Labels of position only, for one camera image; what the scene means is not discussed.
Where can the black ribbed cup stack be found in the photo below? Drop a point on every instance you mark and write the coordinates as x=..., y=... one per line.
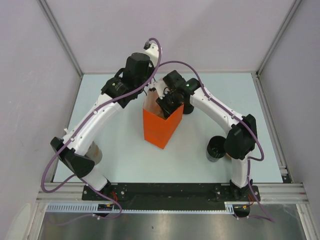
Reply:
x=188, y=109

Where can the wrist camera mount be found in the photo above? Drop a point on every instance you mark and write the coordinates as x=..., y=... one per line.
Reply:
x=152, y=50
x=160, y=87

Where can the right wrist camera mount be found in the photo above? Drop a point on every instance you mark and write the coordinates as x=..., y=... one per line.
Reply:
x=160, y=87

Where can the grey slotted cable duct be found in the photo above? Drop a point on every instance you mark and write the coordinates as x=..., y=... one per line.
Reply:
x=97, y=208

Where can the grey straw holder cup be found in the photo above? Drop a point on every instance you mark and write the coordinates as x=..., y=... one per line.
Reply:
x=94, y=153

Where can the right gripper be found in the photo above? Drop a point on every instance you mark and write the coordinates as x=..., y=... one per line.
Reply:
x=167, y=110

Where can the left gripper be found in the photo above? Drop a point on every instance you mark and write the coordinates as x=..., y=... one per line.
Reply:
x=150, y=69

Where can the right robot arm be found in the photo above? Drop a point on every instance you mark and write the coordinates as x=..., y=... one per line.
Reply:
x=241, y=131

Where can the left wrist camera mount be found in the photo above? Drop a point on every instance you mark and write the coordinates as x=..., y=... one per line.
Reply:
x=152, y=50

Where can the orange paper bag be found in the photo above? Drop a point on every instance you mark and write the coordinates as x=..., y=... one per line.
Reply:
x=158, y=129

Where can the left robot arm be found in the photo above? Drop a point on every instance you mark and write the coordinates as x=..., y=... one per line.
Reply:
x=115, y=95

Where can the black coffee cup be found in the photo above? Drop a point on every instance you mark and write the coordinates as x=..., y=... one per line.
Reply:
x=215, y=149

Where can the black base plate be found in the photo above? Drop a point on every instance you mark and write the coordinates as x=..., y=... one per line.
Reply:
x=178, y=196

